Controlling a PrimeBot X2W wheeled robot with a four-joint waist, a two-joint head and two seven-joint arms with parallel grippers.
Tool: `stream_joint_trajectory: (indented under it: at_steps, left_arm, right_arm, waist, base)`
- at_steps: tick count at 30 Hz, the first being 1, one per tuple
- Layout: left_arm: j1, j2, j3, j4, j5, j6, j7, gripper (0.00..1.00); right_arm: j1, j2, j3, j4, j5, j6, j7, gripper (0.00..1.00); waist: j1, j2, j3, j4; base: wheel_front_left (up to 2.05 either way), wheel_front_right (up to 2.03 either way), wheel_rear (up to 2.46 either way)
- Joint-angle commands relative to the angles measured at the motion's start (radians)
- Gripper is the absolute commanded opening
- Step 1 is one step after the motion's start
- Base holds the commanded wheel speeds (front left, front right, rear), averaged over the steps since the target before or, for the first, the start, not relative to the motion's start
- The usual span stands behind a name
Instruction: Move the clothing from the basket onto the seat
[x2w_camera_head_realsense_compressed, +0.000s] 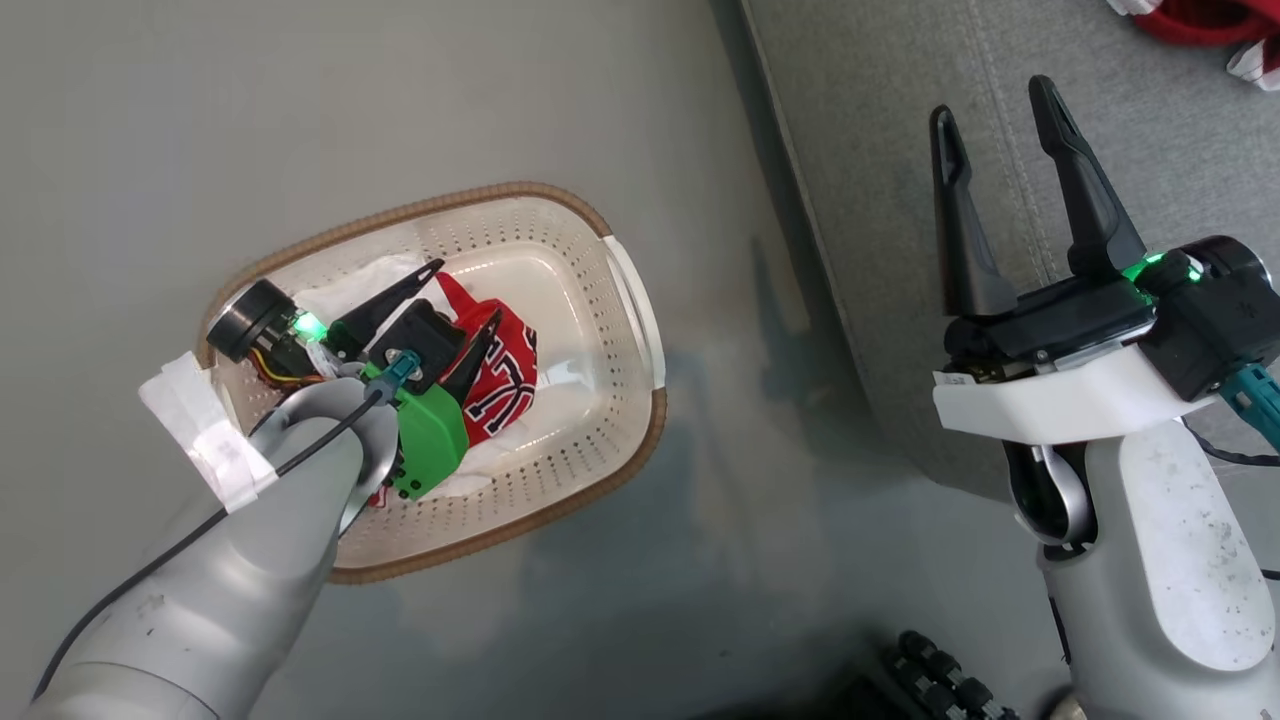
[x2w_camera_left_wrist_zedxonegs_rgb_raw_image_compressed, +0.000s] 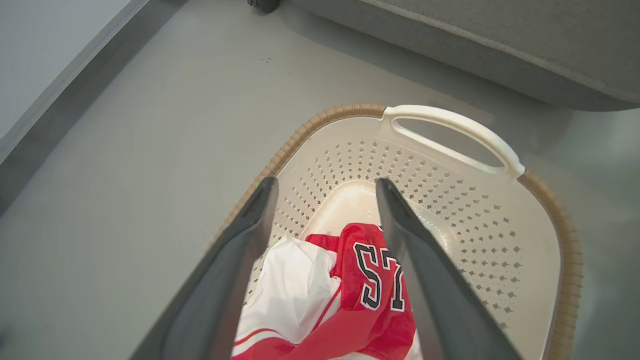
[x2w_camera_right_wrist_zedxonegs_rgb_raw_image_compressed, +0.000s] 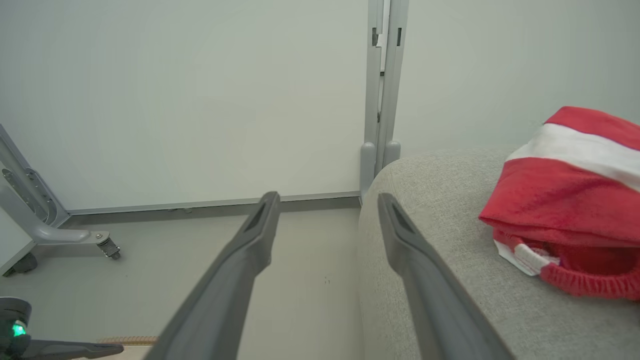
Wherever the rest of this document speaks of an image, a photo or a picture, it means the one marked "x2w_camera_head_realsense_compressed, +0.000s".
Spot red jersey with numbers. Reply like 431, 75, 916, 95
368, 272, 541, 509

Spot teal cable connector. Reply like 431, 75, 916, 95
375, 350, 422, 403
1220, 365, 1280, 451

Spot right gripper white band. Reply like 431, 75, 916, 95
930, 75, 1226, 447

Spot red and white garment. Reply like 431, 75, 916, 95
1105, 0, 1280, 93

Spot beige perforated laundry basket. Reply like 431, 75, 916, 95
197, 182, 668, 585

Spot white tape wrap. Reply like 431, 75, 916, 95
138, 352, 279, 513

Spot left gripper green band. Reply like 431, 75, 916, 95
327, 259, 504, 501

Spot thin black cable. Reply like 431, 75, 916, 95
1185, 425, 1280, 468
33, 390, 388, 703

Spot grey fabric sofa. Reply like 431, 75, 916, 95
740, 0, 1280, 501

